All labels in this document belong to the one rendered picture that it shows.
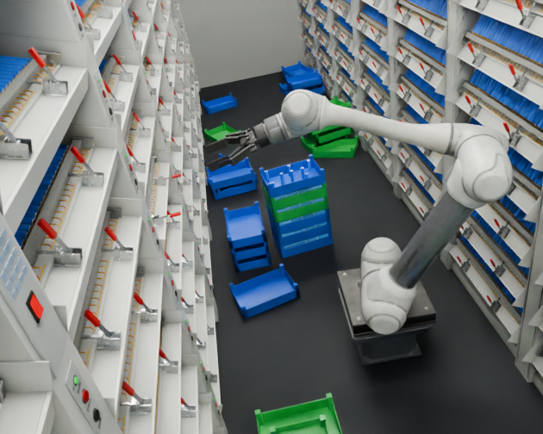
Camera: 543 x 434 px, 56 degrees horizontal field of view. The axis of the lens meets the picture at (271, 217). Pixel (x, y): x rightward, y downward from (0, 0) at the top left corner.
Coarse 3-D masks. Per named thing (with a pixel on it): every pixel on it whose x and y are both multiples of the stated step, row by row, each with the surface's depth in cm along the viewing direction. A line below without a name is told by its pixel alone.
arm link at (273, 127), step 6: (264, 120) 165; (270, 120) 163; (276, 120) 162; (264, 126) 164; (270, 126) 162; (276, 126) 162; (282, 126) 161; (270, 132) 162; (276, 132) 162; (282, 132) 162; (270, 138) 164; (276, 138) 163; (282, 138) 164; (276, 144) 166
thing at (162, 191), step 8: (152, 152) 196; (160, 152) 197; (168, 152) 197; (160, 160) 198; (168, 160) 199; (160, 168) 194; (168, 168) 195; (160, 176) 189; (168, 176) 190; (160, 192) 179; (160, 200) 174; (160, 208) 170; (160, 232) 158; (160, 240) 146
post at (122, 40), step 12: (120, 24) 170; (120, 36) 172; (120, 48) 174; (132, 48) 175; (144, 84) 182; (144, 96) 184; (156, 108) 196; (156, 120) 190; (156, 132) 192; (156, 144) 195; (168, 192) 207; (180, 192) 213; (192, 228) 226; (204, 276) 232; (216, 312) 249
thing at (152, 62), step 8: (152, 56) 244; (160, 56) 245; (144, 64) 235; (152, 64) 246; (160, 64) 247; (152, 72) 230; (160, 72) 236; (152, 80) 224; (160, 80) 236; (152, 88) 209
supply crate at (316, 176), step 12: (312, 156) 274; (276, 168) 273; (300, 168) 277; (312, 168) 277; (264, 180) 265; (276, 180) 273; (288, 180) 270; (300, 180) 258; (312, 180) 260; (324, 180) 262; (276, 192) 258; (288, 192) 260
